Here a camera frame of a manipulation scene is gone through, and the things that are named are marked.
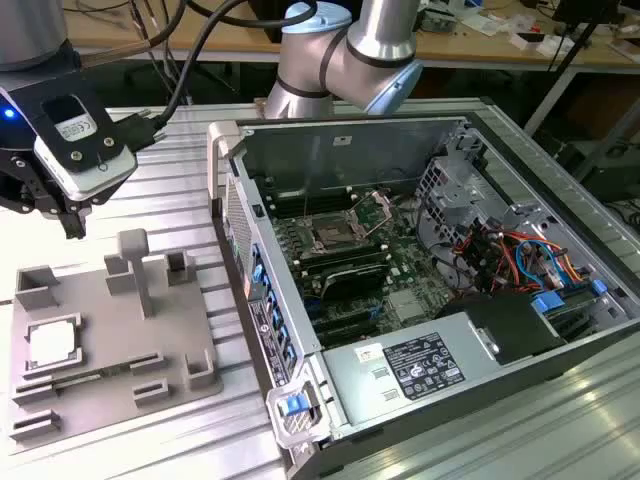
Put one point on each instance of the CPU socket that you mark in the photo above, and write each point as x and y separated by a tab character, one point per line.
332	235

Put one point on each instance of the silver green CPU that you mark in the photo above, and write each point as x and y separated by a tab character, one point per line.
52	345

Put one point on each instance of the open PC case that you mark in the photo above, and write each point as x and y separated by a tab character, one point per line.
350	155

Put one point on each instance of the silver wrist camera black mount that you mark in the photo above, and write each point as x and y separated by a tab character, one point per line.
112	167

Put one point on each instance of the green motherboard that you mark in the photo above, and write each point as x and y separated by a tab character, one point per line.
400	250

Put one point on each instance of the silver power supply unit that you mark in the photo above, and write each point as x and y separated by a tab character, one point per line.
360	390

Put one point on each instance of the silver perforated drive cage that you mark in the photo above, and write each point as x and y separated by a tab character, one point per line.
450	190

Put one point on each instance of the grey parts rack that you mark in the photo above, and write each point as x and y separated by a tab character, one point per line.
115	320

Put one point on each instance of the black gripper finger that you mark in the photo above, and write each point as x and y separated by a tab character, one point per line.
75	222

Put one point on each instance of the blue case latch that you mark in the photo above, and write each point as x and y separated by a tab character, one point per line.
292	405

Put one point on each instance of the black monitor with stand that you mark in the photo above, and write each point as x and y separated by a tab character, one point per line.
585	10

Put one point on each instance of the small white box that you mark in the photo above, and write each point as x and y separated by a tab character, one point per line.
555	46

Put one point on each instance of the black graphics card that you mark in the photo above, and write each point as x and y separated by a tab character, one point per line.
352	280

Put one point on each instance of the black computer tower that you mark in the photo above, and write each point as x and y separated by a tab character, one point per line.
615	175

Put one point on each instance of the black expansion slot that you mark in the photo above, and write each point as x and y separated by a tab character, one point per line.
345	320
350	336

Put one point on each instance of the silver chipset heatsink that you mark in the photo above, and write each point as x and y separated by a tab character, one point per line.
406	305

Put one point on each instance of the small blue plastic clip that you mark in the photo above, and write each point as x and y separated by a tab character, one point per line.
599	288

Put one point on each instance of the green RAM stick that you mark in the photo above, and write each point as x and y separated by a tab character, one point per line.
90	377

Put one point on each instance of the black plastic air shroud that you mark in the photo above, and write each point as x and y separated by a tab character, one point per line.
515	325

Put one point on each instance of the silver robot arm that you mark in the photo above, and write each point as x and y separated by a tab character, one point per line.
370	35

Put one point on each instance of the thin locking lever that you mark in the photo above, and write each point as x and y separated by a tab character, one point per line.
305	205

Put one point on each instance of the black RAM slot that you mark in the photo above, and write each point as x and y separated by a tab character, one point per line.
340	255
315	210
350	265
310	199

